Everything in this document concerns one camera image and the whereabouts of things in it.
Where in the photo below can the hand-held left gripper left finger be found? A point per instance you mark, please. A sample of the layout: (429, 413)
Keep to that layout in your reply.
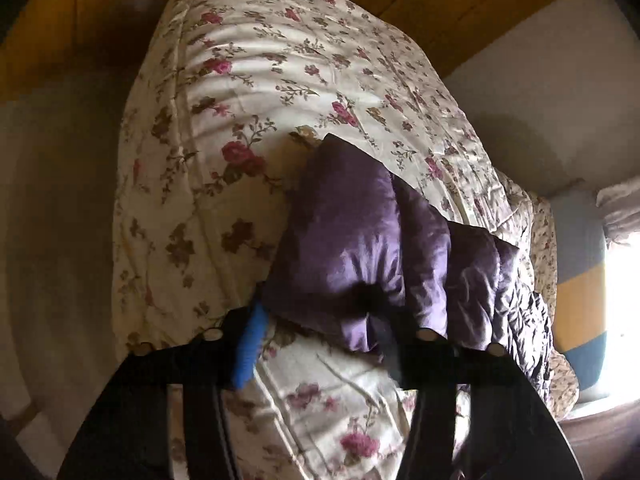
(250, 342)

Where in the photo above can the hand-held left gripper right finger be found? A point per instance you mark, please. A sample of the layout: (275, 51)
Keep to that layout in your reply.
(400, 360)

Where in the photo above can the purple down jacket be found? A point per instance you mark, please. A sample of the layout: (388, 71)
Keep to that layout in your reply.
(350, 240)

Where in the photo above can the grey yellow blue headboard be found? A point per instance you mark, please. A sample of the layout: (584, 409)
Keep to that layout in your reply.
(580, 285)

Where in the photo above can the bright window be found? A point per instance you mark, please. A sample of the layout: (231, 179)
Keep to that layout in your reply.
(625, 320)

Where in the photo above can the floral quilt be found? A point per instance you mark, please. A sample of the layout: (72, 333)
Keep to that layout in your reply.
(240, 110)

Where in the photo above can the pink floral curtain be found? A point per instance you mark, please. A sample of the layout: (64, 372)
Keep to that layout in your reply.
(620, 210)

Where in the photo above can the yellow wooden wardrobe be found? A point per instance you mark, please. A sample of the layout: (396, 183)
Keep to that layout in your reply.
(75, 25)

